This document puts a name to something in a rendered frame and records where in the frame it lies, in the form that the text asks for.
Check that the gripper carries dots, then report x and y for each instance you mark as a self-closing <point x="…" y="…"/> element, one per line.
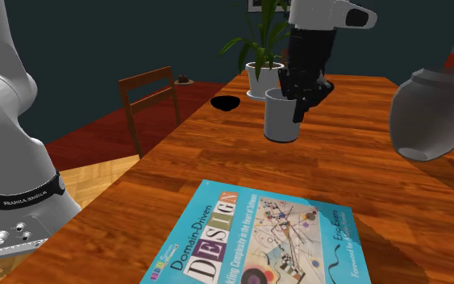
<point x="309" y="55"/>

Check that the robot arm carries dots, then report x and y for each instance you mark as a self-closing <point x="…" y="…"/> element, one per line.
<point x="6" y="118"/>

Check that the green plant in white pot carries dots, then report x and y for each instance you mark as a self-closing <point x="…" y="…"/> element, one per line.
<point x="264" y="78"/>

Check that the grey cup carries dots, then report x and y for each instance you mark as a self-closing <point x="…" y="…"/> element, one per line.
<point x="279" y="124"/>

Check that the black bowl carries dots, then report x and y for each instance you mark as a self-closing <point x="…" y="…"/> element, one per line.
<point x="225" y="103"/>

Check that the wooden table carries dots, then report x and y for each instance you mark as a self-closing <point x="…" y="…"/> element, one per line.
<point x="218" y="157"/>

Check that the small brown object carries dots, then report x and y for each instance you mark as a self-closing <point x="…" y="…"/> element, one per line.
<point x="183" y="79"/>

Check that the grey vase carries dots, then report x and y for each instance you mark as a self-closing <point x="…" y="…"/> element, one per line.
<point x="435" y="114"/>

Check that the brown wooden chair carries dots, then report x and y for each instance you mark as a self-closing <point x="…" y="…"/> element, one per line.
<point x="148" y="100"/>

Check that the blue book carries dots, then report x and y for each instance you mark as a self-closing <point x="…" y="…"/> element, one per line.
<point x="226" y="244"/>

